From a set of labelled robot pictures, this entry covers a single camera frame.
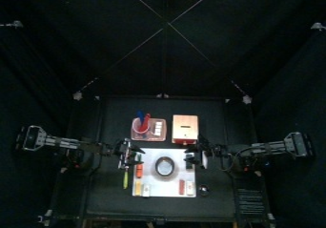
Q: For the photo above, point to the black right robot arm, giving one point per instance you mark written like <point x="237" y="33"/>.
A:
<point x="272" y="147"/>

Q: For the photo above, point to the red toy block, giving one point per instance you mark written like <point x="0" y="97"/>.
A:
<point x="182" y="187"/>

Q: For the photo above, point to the yellow toy block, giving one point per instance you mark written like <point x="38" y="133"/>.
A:
<point x="138" y="187"/>

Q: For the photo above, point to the wooden box with red drawer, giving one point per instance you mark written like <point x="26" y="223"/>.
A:
<point x="185" y="127"/>

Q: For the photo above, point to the blue toy utensil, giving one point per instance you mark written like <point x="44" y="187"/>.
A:
<point x="141" y="115"/>

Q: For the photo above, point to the white cutting board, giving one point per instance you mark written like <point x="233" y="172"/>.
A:
<point x="170" y="187"/>

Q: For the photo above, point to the metal bowl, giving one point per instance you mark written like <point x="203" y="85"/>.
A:
<point x="165" y="167"/>

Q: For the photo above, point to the vertical metal frame pole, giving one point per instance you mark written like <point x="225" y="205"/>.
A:
<point x="163" y="60"/>

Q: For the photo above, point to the orange toy carrot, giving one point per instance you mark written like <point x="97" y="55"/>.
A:
<point x="139" y="170"/>

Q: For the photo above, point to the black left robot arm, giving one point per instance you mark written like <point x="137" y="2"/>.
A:
<point x="63" y="141"/>

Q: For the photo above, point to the slim yellow-green toy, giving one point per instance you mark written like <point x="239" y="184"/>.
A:
<point x="126" y="179"/>

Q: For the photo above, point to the small white toy block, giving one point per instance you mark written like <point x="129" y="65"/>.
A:
<point x="190" y="188"/>

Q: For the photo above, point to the dark round object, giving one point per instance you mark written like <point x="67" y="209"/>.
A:
<point x="203" y="190"/>

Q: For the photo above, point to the grey frame corner bracket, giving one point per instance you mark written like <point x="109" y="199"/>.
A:
<point x="317" y="25"/>
<point x="16" y="24"/>
<point x="76" y="95"/>
<point x="247" y="99"/>

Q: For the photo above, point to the small white picture block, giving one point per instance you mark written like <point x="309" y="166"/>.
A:
<point x="158" y="124"/>
<point x="158" y="131"/>

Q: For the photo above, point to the pink wooden tray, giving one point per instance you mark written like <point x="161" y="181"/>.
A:
<point x="149" y="138"/>

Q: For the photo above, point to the printed label sheet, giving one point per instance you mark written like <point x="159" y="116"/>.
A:
<point x="250" y="203"/>

